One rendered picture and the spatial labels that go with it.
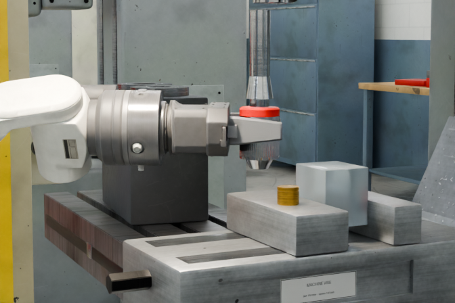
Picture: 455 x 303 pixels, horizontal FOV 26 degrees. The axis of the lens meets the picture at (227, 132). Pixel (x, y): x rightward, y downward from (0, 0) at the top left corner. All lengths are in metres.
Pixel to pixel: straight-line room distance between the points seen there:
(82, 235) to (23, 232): 1.33
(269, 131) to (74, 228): 0.54
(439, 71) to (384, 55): 7.21
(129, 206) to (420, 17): 6.94
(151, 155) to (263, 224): 0.20
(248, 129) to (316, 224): 0.21
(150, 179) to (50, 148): 0.33
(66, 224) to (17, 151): 1.21
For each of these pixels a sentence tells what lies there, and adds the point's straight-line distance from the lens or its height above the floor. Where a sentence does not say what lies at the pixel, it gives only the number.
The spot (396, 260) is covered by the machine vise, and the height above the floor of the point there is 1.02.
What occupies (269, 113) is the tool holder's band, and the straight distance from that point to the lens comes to 1.13.
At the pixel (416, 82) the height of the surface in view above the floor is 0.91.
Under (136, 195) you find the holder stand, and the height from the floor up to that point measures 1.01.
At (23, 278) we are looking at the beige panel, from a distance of 2.89.
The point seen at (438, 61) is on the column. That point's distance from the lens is 1.50.
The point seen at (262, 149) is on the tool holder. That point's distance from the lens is 1.13.
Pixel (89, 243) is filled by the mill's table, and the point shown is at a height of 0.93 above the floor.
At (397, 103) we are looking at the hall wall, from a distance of 8.56.
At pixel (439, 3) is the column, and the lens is 1.50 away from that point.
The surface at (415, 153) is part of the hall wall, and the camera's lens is 8.36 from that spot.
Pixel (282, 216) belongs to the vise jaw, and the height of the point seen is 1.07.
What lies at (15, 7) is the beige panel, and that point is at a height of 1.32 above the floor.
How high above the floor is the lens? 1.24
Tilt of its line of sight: 6 degrees down
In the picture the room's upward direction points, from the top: straight up
